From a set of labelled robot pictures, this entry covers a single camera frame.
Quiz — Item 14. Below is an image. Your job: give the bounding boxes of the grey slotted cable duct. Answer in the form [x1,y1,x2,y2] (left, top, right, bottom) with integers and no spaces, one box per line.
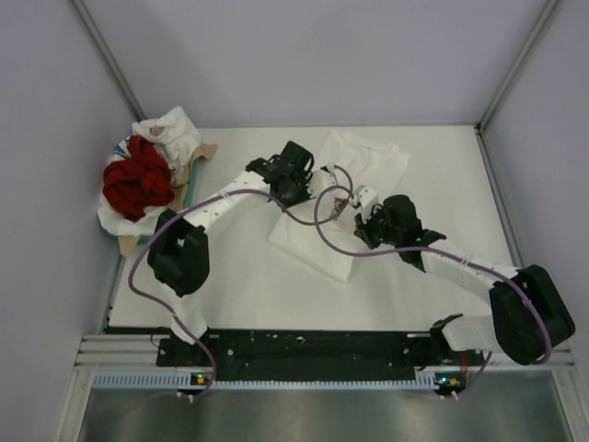
[93,370,464,391]

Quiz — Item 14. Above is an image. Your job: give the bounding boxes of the aluminium extrusion rail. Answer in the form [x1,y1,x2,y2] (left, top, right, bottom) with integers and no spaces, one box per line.
[74,334,576,371]

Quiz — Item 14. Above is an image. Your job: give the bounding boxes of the white floral print t-shirt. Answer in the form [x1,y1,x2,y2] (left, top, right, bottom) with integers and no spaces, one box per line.
[269,131,411,283]

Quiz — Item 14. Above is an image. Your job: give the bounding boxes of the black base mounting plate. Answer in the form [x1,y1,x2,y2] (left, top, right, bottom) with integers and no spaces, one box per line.
[156,329,483,382]

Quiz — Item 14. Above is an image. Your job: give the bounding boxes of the tan cloth in basket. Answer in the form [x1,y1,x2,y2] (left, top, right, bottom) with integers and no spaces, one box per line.
[118,124,220,255]

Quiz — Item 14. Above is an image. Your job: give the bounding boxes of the white t-shirts in basket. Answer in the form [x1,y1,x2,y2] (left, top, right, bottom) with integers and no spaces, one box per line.
[97,105,203,235]

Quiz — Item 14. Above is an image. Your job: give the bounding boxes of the right aluminium frame post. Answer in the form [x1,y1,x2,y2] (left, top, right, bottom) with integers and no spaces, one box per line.
[476,0,564,134]

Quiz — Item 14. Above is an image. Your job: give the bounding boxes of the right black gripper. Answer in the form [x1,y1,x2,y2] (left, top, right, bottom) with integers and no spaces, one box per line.
[355,205,402,250]

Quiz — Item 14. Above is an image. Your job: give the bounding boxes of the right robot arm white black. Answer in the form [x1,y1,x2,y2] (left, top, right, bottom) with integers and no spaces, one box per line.
[352,189,576,366]

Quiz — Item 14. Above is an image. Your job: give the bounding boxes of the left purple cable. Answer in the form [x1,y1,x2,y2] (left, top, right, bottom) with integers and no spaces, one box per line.
[127,164,355,383]

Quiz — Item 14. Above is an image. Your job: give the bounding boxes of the aluminium frame post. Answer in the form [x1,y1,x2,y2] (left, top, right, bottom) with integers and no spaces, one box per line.
[476,0,564,134]
[68,0,145,121]

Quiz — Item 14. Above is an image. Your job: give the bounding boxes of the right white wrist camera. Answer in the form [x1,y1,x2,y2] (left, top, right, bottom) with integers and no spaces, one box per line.
[352,185,378,216]

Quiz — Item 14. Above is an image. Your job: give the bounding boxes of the left aluminium frame post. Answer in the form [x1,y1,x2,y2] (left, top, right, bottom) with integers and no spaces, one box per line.
[68,0,145,121]

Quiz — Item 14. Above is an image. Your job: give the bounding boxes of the red t-shirt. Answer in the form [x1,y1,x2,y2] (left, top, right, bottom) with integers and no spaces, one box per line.
[102,134,174,222]

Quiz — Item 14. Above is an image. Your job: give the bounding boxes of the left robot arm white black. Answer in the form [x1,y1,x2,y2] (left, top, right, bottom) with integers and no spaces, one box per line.
[147,141,314,366]

